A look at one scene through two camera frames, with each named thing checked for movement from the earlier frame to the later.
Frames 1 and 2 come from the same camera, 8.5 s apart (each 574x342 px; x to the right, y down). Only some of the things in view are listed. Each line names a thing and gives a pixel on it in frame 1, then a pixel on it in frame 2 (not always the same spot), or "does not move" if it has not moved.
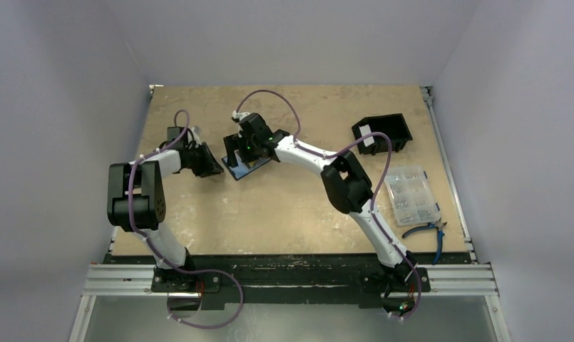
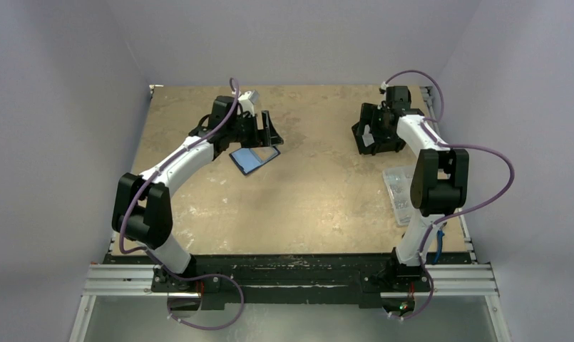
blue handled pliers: x=439 y=225 does not move
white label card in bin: x=365 y=130 does not move
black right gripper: x=239 y=150 -> x=378 y=139
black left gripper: x=209 y=167 -> x=256 y=140
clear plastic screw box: x=409 y=192 does not move
